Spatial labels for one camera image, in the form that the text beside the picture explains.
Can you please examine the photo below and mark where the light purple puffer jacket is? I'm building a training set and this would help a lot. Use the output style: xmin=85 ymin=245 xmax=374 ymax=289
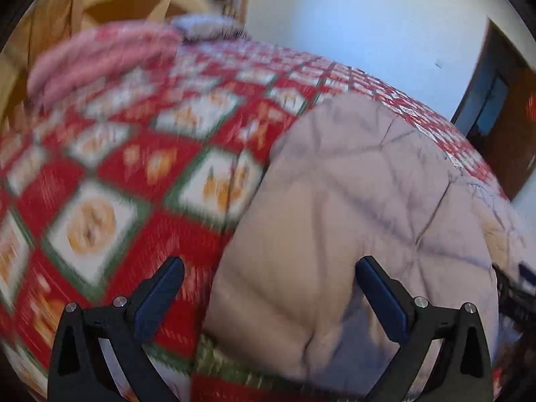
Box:
xmin=203 ymin=93 xmax=535 ymax=396

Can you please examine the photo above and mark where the red patchwork cartoon bedspread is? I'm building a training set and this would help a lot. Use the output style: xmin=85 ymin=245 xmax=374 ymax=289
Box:
xmin=1 ymin=41 xmax=497 ymax=401

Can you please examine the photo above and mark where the brown wooden door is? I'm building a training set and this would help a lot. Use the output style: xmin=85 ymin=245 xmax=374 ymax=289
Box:
xmin=472 ymin=64 xmax=536 ymax=200

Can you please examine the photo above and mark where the red double happiness decal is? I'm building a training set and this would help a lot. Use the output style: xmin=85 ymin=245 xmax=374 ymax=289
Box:
xmin=525 ymin=92 xmax=536 ymax=123

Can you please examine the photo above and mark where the pink folded quilt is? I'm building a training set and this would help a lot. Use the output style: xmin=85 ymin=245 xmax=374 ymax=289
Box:
xmin=26 ymin=21 xmax=184 ymax=110

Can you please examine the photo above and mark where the striped pillow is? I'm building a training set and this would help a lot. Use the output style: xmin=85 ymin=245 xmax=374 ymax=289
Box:
xmin=170 ymin=13 xmax=249 ymax=43

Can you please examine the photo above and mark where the cream and wood headboard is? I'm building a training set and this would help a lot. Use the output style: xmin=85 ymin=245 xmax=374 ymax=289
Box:
xmin=1 ymin=0 xmax=213 ymax=130

